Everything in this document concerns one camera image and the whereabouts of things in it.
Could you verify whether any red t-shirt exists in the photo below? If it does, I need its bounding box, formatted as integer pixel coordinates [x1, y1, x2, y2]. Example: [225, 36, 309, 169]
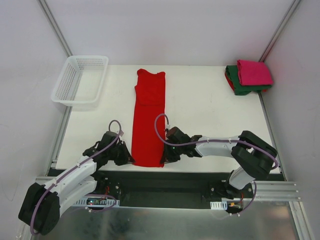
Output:
[131, 68, 166, 168]
[224, 72, 235, 92]

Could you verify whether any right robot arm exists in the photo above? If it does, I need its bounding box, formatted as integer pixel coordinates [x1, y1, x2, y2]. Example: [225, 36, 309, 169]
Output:
[161, 127, 279, 199]

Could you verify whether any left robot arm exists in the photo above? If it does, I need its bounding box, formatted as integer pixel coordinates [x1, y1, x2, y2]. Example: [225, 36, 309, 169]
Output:
[18, 131, 134, 235]

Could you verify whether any red folded t-shirt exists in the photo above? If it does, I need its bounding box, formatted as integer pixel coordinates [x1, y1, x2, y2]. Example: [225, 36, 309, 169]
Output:
[224, 72, 235, 92]

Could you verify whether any white plastic basket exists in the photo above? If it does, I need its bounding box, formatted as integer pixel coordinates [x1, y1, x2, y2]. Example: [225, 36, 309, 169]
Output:
[50, 55, 109, 107]

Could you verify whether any green folded t-shirt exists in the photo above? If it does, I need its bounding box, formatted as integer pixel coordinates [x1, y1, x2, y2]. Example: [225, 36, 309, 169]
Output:
[225, 65, 272, 96]

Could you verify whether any pink folded t-shirt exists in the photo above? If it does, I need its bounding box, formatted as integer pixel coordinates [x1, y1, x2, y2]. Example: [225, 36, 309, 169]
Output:
[237, 59, 274, 86]

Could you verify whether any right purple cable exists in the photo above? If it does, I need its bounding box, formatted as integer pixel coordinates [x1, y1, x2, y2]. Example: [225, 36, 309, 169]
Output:
[154, 113, 279, 218]

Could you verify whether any purple cable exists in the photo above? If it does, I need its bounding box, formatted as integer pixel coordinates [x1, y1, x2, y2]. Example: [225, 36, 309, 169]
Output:
[154, 113, 279, 218]
[29, 120, 126, 236]

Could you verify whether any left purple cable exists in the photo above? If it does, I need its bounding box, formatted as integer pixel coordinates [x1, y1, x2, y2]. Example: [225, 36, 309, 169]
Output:
[29, 120, 126, 236]

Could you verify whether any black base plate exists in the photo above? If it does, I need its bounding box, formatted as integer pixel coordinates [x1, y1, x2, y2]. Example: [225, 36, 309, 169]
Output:
[90, 170, 253, 209]

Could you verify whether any left cable duct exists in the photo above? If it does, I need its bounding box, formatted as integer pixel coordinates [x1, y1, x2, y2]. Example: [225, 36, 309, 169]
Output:
[72, 196, 120, 208]

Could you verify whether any cable duct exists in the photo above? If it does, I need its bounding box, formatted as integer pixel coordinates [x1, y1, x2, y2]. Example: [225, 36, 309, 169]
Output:
[72, 196, 120, 208]
[210, 201, 228, 211]

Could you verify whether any right cable duct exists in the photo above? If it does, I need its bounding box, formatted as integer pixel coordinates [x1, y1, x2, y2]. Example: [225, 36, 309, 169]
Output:
[210, 201, 228, 211]

